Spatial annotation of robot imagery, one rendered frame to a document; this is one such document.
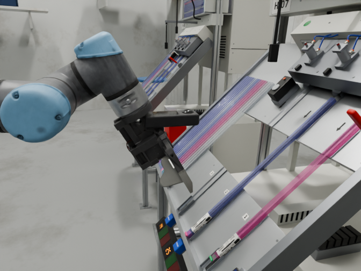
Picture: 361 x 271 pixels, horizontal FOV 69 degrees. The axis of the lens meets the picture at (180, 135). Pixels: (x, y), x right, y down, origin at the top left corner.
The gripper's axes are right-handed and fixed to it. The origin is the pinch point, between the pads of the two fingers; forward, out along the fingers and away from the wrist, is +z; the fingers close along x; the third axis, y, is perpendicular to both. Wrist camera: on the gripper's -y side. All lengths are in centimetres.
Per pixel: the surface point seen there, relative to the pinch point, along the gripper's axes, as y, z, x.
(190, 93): -81, 113, -415
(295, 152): -50, 49, -45
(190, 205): 3.3, 15.8, -9.8
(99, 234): 70, 65, -96
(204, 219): 1.6, 13.8, 0.6
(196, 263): 7.9, 15.2, 9.7
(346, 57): -46.1, -5.7, 1.0
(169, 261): 15.3, 20.0, 0.1
